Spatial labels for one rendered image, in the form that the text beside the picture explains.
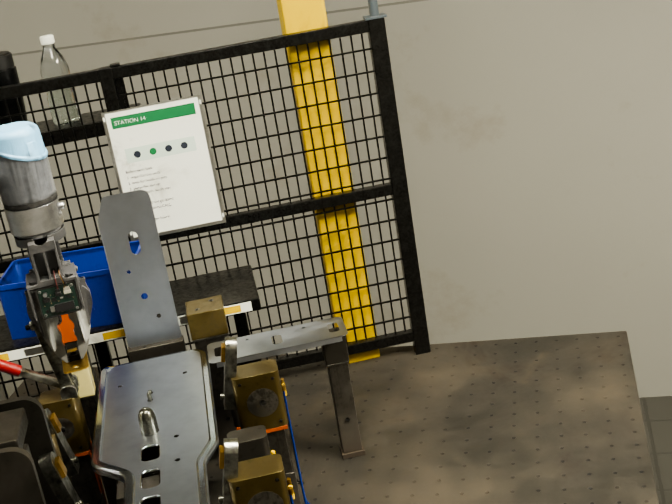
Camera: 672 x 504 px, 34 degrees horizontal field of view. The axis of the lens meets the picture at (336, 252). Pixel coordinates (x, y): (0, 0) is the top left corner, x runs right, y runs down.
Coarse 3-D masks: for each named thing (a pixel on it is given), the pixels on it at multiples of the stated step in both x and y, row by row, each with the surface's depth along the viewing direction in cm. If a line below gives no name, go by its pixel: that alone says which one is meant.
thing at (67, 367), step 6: (72, 354) 166; (78, 354) 164; (72, 360) 164; (78, 360) 164; (84, 360) 164; (66, 366) 163; (72, 366) 163; (78, 366) 163; (84, 366) 162; (66, 372) 161
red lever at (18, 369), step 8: (0, 360) 202; (0, 368) 202; (8, 368) 202; (16, 368) 203; (24, 368) 204; (16, 376) 204; (24, 376) 204; (32, 376) 204; (40, 376) 204; (48, 376) 205; (48, 384) 205; (56, 384) 205
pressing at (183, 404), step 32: (192, 352) 228; (128, 384) 218; (160, 384) 216; (192, 384) 214; (96, 416) 207; (128, 416) 205; (160, 416) 203; (192, 416) 201; (96, 448) 195; (128, 448) 194; (160, 448) 192; (192, 448) 190; (128, 480) 183; (160, 480) 182; (192, 480) 180
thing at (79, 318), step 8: (80, 312) 162; (72, 320) 162; (80, 320) 160; (80, 328) 161; (88, 328) 163; (80, 336) 163; (88, 336) 164; (80, 344) 164; (88, 344) 164; (80, 352) 164
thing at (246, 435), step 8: (232, 432) 195; (240, 432) 195; (248, 432) 195; (256, 432) 194; (264, 432) 194; (240, 440) 192; (248, 440) 192; (256, 440) 192; (264, 440) 192; (240, 448) 192; (248, 448) 192; (256, 448) 192; (264, 448) 193; (240, 456) 192; (248, 456) 193; (256, 456) 193
